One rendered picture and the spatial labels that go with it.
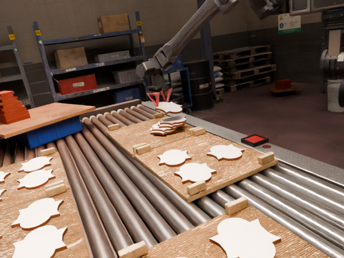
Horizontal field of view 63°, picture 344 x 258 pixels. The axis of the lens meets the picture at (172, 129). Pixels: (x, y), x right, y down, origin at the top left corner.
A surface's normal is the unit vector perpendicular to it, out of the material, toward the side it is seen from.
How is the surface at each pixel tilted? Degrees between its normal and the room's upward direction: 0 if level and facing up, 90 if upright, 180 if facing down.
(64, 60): 84
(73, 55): 94
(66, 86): 90
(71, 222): 0
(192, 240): 0
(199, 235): 0
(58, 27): 90
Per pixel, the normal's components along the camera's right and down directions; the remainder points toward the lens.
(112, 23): 0.42, 0.19
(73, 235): -0.14, -0.94
